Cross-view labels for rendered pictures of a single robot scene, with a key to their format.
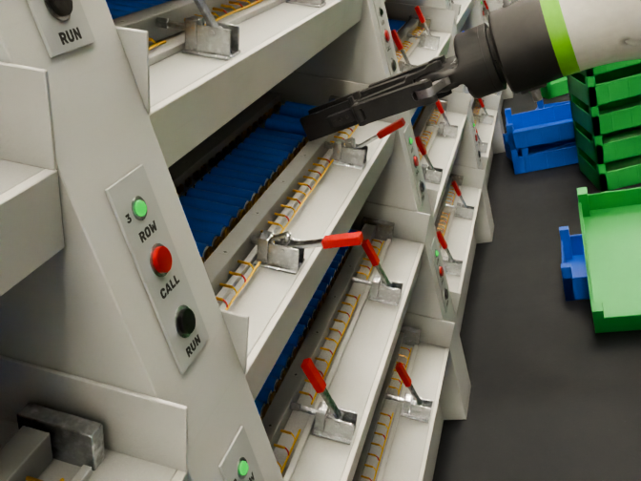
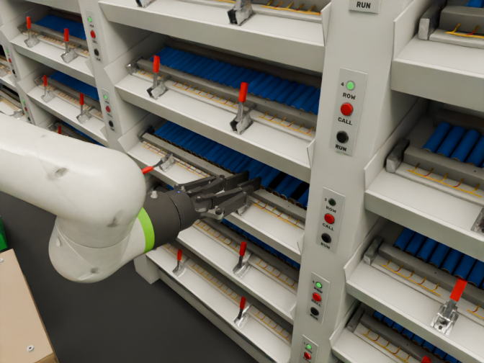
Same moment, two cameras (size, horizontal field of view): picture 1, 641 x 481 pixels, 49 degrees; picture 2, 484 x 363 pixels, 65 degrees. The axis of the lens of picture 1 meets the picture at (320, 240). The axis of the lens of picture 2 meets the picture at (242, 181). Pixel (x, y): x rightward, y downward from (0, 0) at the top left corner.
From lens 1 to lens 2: 1.31 m
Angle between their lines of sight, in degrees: 94
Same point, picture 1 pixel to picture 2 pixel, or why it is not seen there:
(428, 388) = (256, 335)
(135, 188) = (106, 93)
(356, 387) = (189, 236)
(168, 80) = (135, 86)
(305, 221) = (190, 177)
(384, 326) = (220, 261)
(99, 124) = (102, 77)
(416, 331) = not seen: hidden behind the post
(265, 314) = (145, 158)
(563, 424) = not seen: outside the picture
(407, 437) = (229, 308)
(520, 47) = not seen: hidden behind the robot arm
